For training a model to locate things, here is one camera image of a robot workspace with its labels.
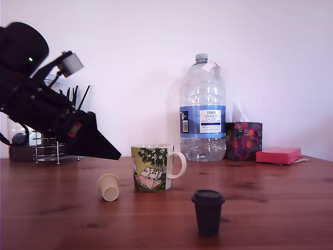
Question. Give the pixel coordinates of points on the cream coffee capsule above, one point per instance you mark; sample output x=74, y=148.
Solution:
x=108, y=186

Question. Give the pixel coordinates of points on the black coffee capsule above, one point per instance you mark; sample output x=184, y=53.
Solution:
x=208, y=213

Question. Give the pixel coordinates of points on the cartoon print ceramic mug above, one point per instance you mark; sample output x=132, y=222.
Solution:
x=151, y=169

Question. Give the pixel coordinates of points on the dark container contents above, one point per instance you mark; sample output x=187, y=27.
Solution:
x=20, y=154

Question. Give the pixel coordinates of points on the dark round ball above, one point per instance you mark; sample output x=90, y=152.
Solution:
x=18, y=138

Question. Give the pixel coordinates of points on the clear plastic storage container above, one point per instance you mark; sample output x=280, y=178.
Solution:
x=15, y=127

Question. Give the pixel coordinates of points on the large clear water bottle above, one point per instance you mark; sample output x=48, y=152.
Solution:
x=203, y=104

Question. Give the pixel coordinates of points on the white tissue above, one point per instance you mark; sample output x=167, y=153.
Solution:
x=240, y=114

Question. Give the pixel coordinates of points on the floral tissue box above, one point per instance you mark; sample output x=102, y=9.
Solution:
x=244, y=140

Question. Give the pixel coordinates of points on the pink flat box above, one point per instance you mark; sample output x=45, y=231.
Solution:
x=278, y=155

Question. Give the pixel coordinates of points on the paper sheet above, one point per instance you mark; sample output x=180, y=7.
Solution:
x=301, y=160

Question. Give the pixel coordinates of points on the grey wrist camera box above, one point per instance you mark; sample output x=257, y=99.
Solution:
x=71, y=63

